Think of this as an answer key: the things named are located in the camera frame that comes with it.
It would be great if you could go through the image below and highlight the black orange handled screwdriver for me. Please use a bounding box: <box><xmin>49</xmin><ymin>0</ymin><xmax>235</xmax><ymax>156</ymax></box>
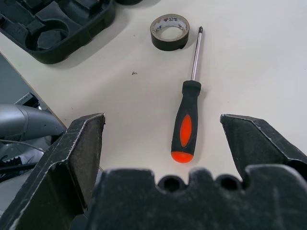
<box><xmin>170</xmin><ymin>25</ymin><xmax>204</xmax><ymax>164</ymax></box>

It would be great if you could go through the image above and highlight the silver robot body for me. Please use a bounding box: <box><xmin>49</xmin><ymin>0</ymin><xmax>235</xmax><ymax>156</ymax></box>
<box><xmin>0</xmin><ymin>92</ymin><xmax>66</xmax><ymax>144</ymax></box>

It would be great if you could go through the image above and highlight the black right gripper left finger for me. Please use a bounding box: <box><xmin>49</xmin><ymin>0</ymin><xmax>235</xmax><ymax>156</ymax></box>
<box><xmin>0</xmin><ymin>112</ymin><xmax>106</xmax><ymax>230</ymax></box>

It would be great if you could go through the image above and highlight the black tool case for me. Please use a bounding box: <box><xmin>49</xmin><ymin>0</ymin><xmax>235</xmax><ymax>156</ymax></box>
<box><xmin>0</xmin><ymin>0</ymin><xmax>144</xmax><ymax>65</ymax></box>

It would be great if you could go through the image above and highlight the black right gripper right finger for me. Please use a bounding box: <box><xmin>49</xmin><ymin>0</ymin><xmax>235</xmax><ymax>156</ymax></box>
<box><xmin>220</xmin><ymin>114</ymin><xmax>307</xmax><ymax>183</ymax></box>

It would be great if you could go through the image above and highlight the black electrical tape roll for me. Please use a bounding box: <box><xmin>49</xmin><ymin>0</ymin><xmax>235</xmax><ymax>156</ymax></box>
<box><xmin>150</xmin><ymin>13</ymin><xmax>190</xmax><ymax>51</ymax></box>

